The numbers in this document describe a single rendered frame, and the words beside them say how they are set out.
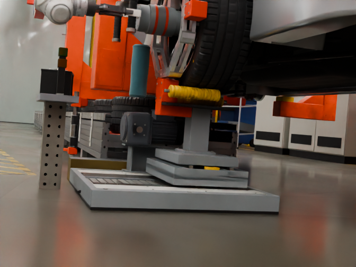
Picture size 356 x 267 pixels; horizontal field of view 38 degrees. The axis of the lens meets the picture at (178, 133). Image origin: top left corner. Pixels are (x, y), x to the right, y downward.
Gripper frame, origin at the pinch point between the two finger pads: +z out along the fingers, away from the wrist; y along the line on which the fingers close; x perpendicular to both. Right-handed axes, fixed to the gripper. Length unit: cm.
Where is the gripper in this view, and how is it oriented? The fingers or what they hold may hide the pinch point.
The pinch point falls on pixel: (132, 13)
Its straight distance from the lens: 232.2
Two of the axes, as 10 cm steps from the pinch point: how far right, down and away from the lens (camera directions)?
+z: 9.5, 0.7, 3.1
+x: 0.8, -10.0, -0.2
